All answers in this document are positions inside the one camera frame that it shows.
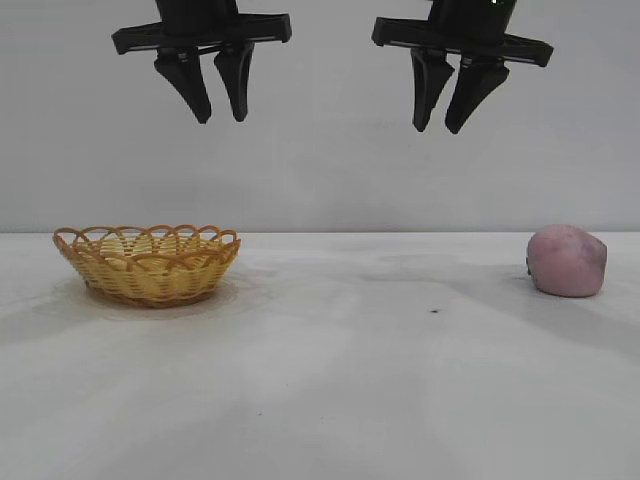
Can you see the yellow woven wicker basket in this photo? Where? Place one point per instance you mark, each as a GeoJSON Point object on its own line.
{"type": "Point", "coordinates": [150, 272]}

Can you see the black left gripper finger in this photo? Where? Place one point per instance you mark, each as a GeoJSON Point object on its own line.
{"type": "Point", "coordinates": [187, 82]}
{"type": "Point", "coordinates": [237, 80]}

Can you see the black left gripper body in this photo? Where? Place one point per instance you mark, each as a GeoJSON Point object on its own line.
{"type": "Point", "coordinates": [200, 25]}

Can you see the pink peach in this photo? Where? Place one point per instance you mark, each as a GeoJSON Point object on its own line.
{"type": "Point", "coordinates": [565, 262]}

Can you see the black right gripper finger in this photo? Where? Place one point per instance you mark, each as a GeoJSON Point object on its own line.
{"type": "Point", "coordinates": [472, 95]}
{"type": "Point", "coordinates": [426, 85]}

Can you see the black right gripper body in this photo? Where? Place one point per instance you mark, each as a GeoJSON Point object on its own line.
{"type": "Point", "coordinates": [467, 25]}

